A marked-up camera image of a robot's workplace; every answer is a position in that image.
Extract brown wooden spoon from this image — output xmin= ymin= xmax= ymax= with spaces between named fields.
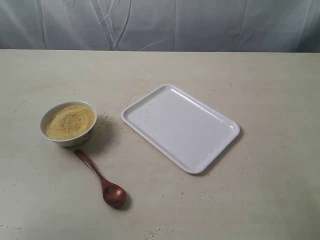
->
xmin=74 ymin=149 xmax=127 ymax=208

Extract white rectangular plastic tray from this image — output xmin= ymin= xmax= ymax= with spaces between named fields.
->
xmin=121 ymin=84 xmax=241 ymax=175

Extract white ceramic bowl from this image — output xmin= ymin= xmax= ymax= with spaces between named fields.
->
xmin=40 ymin=101 xmax=97 ymax=147

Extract grey wrinkled backdrop curtain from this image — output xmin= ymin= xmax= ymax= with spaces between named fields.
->
xmin=0 ymin=0 xmax=320 ymax=53

